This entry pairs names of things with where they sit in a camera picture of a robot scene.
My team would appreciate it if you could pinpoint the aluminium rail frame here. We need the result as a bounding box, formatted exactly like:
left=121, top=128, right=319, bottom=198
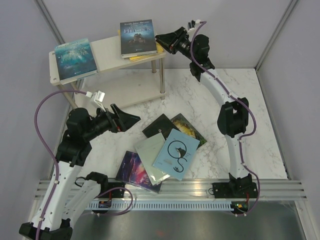
left=34, top=172, right=309, bottom=201

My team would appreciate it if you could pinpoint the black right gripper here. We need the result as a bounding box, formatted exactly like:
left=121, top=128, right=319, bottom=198
left=154, top=26, right=196, bottom=62

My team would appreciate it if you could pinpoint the white two-tier shelf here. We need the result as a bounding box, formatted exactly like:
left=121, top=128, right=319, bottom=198
left=49, top=35, right=166, bottom=108

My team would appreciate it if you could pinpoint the green forest Alice book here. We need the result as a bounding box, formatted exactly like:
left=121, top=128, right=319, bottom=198
left=171, top=113, right=207, bottom=149

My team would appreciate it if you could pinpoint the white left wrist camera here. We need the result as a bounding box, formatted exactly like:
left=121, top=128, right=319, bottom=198
left=85, top=90, right=106, bottom=111

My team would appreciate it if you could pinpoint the dark blue Wuthering Heights book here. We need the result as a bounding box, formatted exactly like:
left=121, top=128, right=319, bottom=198
left=119, top=19, right=158, bottom=58

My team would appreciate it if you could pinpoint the yellow book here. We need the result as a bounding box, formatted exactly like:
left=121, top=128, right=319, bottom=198
left=117, top=29, right=165, bottom=62

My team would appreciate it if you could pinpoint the black folder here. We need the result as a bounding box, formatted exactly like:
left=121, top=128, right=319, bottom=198
left=142, top=114, right=179, bottom=140

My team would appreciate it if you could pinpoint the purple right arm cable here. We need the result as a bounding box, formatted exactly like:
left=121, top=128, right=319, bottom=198
left=190, top=20, right=261, bottom=216

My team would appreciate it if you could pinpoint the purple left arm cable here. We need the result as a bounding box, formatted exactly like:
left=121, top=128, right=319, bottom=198
left=34, top=90, right=133, bottom=240

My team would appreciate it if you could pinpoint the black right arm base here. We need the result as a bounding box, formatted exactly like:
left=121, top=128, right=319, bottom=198
left=208, top=182, right=258, bottom=199

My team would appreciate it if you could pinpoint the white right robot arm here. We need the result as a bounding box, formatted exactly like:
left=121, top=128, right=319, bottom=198
left=155, top=27, right=252, bottom=197

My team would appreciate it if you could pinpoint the teal ocean cover book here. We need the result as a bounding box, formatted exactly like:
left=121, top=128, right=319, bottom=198
left=54, top=38, right=98, bottom=81

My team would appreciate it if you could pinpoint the light blue Hemingway book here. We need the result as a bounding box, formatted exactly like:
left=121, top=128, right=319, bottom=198
left=152, top=129, right=200, bottom=181

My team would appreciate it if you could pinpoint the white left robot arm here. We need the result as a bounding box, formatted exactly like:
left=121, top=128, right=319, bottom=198
left=19, top=104, right=141, bottom=240

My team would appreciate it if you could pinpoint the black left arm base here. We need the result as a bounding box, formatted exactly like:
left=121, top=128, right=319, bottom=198
left=99, top=182, right=126, bottom=201

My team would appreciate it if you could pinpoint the pale green file folder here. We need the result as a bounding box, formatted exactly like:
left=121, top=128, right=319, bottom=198
left=134, top=132, right=170, bottom=186

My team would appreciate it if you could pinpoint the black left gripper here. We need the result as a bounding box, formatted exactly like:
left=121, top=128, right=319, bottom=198
left=83, top=103, right=140, bottom=141

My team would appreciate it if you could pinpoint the white slotted cable duct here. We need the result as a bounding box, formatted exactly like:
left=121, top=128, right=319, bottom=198
left=85, top=199, right=234, bottom=211

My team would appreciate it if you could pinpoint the purple nebula cover book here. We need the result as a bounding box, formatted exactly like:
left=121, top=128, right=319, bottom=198
left=115, top=151, right=162, bottom=194

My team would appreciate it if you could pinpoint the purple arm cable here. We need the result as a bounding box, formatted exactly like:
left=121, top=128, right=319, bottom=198
left=190, top=20, right=261, bottom=216
left=34, top=90, right=133, bottom=240

